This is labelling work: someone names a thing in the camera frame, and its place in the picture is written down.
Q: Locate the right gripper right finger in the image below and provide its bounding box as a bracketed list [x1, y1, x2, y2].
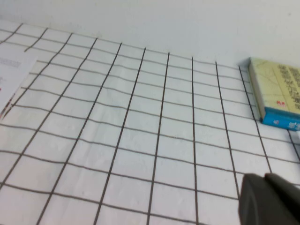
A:
[264, 172, 300, 225]

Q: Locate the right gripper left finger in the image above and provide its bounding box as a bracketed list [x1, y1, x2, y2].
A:
[237, 172, 298, 225]

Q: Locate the white product brochure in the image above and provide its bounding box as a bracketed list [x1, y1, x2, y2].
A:
[0, 43, 39, 121]

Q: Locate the yellow and blue box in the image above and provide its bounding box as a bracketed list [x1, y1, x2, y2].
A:
[238, 57, 300, 132]

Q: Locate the white black grid tablecloth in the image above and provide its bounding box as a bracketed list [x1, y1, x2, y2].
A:
[0, 20, 300, 225]

